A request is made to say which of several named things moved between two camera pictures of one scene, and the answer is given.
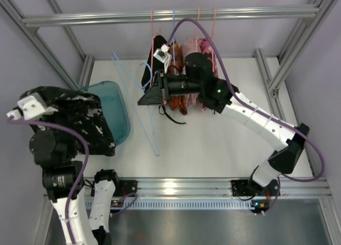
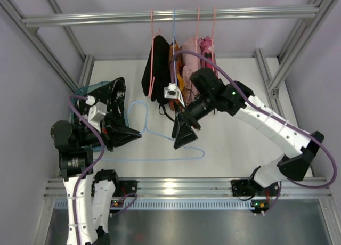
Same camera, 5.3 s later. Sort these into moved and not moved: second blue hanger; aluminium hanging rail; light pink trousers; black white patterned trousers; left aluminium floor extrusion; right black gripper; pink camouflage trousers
Moved: right black gripper; black white patterned trousers
Not moved: left aluminium floor extrusion; light pink trousers; pink camouflage trousers; aluminium hanging rail; second blue hanger
